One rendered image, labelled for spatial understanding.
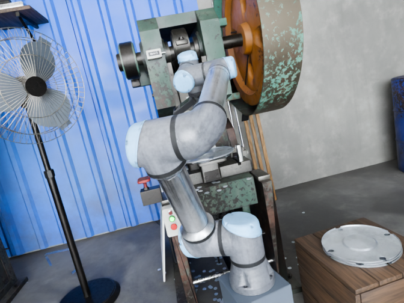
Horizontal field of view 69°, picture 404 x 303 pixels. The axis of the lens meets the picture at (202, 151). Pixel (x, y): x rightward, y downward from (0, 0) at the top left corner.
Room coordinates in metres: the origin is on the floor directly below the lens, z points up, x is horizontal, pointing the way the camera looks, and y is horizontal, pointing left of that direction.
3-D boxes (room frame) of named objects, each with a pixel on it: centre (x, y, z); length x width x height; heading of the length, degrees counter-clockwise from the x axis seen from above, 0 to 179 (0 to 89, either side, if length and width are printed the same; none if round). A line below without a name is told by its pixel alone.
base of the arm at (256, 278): (0.88, -0.08, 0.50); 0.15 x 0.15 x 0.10
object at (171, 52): (1.61, 0.00, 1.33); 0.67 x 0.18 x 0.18; 97
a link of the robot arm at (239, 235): (0.88, -0.07, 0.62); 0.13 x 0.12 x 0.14; 74
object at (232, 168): (1.61, 0.00, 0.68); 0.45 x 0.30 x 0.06; 97
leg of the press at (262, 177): (1.79, -0.25, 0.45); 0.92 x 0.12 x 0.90; 7
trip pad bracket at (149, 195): (1.35, 0.28, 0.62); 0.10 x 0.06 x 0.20; 97
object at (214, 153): (1.49, -0.02, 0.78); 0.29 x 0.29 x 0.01
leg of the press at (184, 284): (1.72, 0.28, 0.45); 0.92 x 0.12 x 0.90; 7
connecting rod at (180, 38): (1.62, 0.00, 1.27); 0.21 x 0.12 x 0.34; 7
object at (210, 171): (1.44, -0.02, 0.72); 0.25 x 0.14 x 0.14; 7
